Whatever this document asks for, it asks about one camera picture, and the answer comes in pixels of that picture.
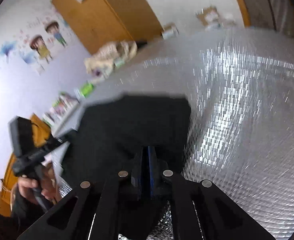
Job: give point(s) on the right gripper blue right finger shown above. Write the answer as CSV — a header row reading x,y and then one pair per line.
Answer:
x,y
160,174

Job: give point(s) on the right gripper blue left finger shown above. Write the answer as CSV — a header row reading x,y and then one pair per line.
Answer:
x,y
137,175

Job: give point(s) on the black garment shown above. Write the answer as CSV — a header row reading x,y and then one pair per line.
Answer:
x,y
111,134

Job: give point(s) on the person's left hand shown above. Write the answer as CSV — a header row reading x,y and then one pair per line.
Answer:
x,y
47,184

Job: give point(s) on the orange wooden headboard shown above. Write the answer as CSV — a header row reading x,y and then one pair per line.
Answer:
x,y
41,132

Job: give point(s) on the toiletry bottles on cabinet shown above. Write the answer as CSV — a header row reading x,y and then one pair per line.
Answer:
x,y
63,105

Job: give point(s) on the green tissue pack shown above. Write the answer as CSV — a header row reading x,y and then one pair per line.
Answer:
x,y
85,90

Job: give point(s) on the beige floral blanket pile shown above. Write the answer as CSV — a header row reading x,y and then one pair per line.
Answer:
x,y
109,57

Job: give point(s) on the white small cardboard box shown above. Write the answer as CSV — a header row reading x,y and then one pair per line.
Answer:
x,y
169,31

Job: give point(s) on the orange wooden wardrobe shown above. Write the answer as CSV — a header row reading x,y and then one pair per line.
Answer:
x,y
96,22

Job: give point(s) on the brown cardboard box with label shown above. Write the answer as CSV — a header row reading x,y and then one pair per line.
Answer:
x,y
208,16

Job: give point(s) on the translucent plastic door curtain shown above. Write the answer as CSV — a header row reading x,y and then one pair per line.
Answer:
x,y
277,15

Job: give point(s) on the cartoon couple wall sticker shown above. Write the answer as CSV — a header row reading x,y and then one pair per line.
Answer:
x,y
43,46

